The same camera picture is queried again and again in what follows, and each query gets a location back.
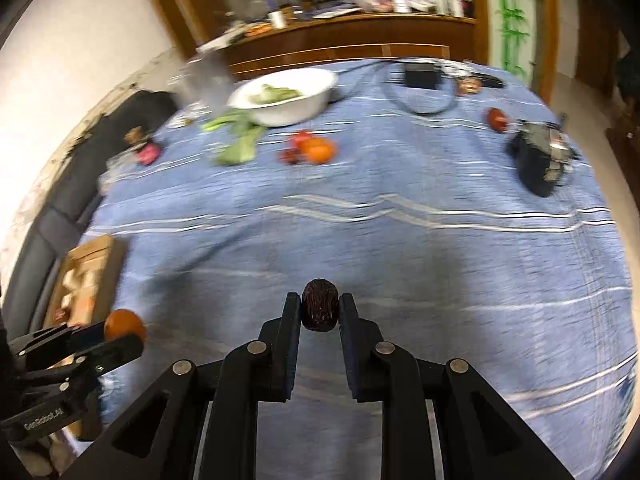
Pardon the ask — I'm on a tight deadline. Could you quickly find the green leafy vegetable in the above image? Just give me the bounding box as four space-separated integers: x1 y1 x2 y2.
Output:
248 84 303 106
201 110 268 167

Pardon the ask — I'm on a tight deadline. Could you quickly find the small pink label bottle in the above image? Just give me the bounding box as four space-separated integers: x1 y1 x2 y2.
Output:
125 127 163 166

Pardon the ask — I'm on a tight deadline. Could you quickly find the black adapter with cable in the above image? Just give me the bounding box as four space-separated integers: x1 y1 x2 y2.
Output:
330 60 460 116

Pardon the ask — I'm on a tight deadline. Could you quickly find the wooden cabinet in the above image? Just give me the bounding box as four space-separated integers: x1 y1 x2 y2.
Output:
139 0 492 82

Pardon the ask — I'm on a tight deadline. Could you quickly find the blue striped blanket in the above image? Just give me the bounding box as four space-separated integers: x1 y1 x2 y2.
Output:
75 57 634 480

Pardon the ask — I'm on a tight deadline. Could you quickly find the clear plastic container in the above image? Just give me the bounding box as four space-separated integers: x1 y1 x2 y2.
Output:
175 49 236 113

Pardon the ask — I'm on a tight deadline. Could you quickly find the orange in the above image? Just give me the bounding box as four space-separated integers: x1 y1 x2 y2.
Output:
103 309 147 347
303 139 336 165

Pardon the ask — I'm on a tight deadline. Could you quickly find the black power adapter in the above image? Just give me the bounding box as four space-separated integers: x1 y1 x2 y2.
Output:
403 62 443 90

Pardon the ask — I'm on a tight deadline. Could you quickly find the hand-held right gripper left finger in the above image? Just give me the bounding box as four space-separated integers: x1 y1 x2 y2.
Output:
62 291 302 480

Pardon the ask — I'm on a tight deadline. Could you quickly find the brown ribbed dried fruit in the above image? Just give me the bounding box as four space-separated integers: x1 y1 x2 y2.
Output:
300 278 341 333

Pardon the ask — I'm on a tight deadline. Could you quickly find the dark grey sofa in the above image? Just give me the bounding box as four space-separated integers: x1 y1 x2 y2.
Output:
0 90 179 322

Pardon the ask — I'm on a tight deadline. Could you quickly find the white bowl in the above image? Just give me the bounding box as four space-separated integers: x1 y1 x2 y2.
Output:
226 68 338 128

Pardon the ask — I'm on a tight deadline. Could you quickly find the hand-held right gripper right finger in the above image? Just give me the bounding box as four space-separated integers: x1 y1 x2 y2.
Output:
338 292 576 480

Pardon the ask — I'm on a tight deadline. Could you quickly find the black camera device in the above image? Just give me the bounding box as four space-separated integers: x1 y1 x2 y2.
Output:
507 120 578 198

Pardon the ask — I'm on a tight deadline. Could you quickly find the green bamboo wall poster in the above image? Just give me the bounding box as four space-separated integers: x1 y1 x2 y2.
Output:
487 0 535 81

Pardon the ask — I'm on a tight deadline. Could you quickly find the wooden tray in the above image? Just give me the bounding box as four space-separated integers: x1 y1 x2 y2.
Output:
42 234 128 441

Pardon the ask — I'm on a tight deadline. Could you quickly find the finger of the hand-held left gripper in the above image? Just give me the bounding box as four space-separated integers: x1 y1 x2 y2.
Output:
9 321 108 361
12 333 147 396

